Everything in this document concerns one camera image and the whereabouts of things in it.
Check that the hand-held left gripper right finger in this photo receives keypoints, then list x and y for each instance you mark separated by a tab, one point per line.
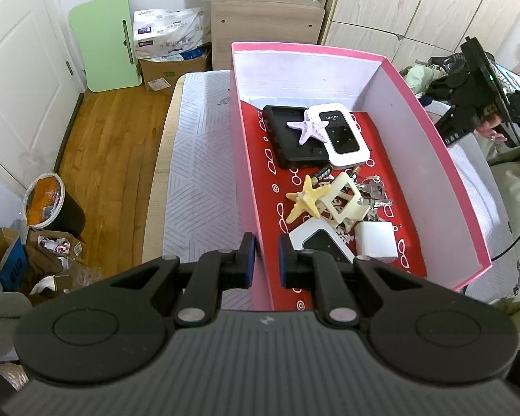
286	260

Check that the tissue paper pack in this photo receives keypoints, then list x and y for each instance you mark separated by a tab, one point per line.
169	30

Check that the brown paper trash pile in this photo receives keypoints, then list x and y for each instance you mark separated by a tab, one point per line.
60	260

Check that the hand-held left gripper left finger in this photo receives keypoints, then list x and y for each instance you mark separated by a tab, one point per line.
248	260

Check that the cream plastic frame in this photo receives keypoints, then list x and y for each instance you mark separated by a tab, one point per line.
349	212

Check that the grey seat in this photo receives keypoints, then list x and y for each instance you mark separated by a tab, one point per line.
0	320

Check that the light green cloth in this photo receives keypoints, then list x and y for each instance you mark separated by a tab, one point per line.
416	80

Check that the brown cardboard box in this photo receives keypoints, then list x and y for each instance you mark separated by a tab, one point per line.
169	73

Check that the light wooden wardrobe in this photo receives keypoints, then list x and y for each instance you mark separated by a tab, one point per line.
372	8

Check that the white door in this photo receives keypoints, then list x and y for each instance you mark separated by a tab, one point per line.
17	52

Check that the white charger adapter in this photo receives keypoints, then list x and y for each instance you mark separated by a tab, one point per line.
375	238

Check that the red printed paper sheet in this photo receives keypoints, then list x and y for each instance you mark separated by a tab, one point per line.
286	182

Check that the white portable router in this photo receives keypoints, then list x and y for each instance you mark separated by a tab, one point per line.
305	232
344	138

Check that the black rectangular case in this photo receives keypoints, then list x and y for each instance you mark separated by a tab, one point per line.
281	138

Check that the person's right hand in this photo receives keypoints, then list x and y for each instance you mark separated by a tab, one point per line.
492	131

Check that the pale purple starfish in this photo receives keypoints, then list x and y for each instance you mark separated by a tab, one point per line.
307	128

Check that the black trash bin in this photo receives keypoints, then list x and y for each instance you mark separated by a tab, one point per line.
65	216

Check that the black gold battery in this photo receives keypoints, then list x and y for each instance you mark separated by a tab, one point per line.
356	171
323	173

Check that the wooden shelf unit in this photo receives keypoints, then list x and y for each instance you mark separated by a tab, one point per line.
264	26

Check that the pink cardboard box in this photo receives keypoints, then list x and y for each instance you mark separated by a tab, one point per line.
416	138

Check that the blue cardboard box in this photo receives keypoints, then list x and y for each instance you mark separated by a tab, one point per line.
8	264

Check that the patterned cloth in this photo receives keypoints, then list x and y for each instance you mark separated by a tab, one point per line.
435	108

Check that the yellow starfish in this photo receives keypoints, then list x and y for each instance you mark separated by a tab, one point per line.
305	201

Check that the green folding table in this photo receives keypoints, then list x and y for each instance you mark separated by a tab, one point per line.
104	43

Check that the bunch of keys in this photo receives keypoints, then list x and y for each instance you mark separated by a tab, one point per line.
377	190

